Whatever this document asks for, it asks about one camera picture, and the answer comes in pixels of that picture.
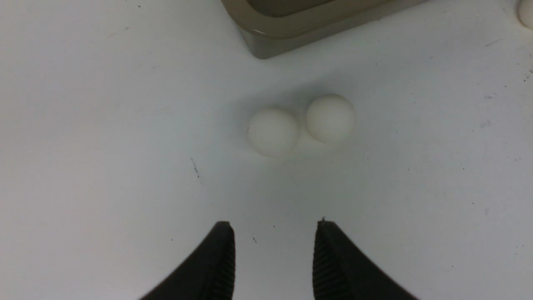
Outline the tan plastic bin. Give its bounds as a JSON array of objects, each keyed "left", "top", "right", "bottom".
[{"left": 222, "top": 0, "right": 421, "bottom": 59}]

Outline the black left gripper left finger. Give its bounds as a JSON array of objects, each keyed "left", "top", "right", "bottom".
[{"left": 142, "top": 221, "right": 236, "bottom": 300}]

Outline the white ping-pong ball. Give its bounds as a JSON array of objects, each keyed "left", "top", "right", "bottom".
[
  {"left": 246, "top": 108, "right": 299, "bottom": 158},
  {"left": 305, "top": 95, "right": 356, "bottom": 145},
  {"left": 518, "top": 0, "right": 533, "bottom": 30}
]

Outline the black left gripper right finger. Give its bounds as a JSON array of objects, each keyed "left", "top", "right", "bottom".
[{"left": 313, "top": 220, "right": 416, "bottom": 300}]

